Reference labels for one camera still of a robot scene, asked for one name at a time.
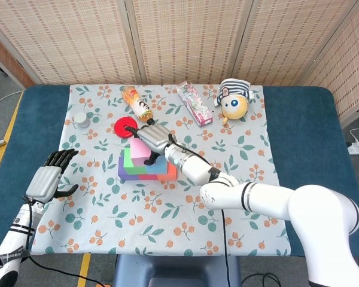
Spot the blue foam cube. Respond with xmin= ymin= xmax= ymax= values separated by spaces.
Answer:
xmin=145 ymin=155 xmax=170 ymax=175

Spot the small white jar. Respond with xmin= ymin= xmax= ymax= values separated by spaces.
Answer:
xmin=73 ymin=112 xmax=92 ymax=130

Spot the pink toothbrush package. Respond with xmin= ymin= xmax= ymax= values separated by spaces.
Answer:
xmin=175 ymin=81 xmax=214 ymax=127

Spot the woven folding screen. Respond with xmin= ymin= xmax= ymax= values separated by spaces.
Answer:
xmin=0 ymin=0 xmax=359 ymax=120

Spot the floral tablecloth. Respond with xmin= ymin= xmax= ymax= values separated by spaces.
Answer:
xmin=31 ymin=84 xmax=291 ymax=257

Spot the orange drink bottle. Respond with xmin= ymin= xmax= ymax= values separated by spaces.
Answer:
xmin=121 ymin=86 xmax=156 ymax=126

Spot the red plastic disc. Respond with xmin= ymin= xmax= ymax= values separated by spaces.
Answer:
xmin=114 ymin=117 xmax=138 ymax=139

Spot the black floor cable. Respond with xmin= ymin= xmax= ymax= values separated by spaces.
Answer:
xmin=241 ymin=272 xmax=284 ymax=287

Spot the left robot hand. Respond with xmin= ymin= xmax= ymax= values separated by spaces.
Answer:
xmin=26 ymin=148 xmax=80 ymax=203

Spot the yellow plush toy striped hat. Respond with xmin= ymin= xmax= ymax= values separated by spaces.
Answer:
xmin=214 ymin=78 xmax=255 ymax=125

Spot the purple foam cube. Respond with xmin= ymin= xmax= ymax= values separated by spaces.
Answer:
xmin=118 ymin=155 xmax=141 ymax=181

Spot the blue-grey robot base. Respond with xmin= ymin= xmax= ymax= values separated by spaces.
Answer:
xmin=112 ymin=254 xmax=242 ymax=287

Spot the orange foam cube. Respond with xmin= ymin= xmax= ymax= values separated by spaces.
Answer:
xmin=157 ymin=161 xmax=179 ymax=181

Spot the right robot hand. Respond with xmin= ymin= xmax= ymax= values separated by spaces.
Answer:
xmin=124 ymin=123 xmax=177 ymax=166

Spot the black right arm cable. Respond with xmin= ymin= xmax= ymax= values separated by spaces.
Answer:
xmin=169 ymin=134 xmax=232 ymax=287

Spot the pink foam cube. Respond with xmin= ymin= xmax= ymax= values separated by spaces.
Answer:
xmin=129 ymin=137 xmax=153 ymax=167

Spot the green foam cube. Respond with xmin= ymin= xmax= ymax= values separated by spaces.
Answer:
xmin=123 ymin=147 xmax=149 ymax=175

